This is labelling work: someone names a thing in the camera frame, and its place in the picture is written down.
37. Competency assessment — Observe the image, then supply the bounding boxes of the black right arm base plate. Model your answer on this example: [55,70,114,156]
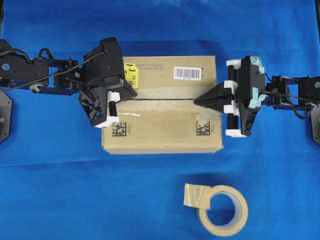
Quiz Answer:
[310,106,320,146]

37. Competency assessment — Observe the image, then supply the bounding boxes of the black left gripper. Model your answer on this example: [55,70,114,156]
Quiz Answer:
[78,37,138,129]

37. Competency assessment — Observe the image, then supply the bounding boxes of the beige packing tape roll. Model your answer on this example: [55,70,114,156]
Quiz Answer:
[183,183,249,237]

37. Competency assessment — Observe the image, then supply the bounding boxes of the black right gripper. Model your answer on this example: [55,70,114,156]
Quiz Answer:
[193,56,266,138]

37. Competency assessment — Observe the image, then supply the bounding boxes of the brown cardboard box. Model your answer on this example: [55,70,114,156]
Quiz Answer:
[101,55,223,155]

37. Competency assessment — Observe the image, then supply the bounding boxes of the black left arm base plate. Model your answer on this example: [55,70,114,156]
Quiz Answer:
[0,92,12,144]

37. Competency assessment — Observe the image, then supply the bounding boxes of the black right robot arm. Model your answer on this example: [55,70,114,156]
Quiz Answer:
[194,56,320,138]

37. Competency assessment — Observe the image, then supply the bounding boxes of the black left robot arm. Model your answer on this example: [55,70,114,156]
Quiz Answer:
[0,37,137,129]

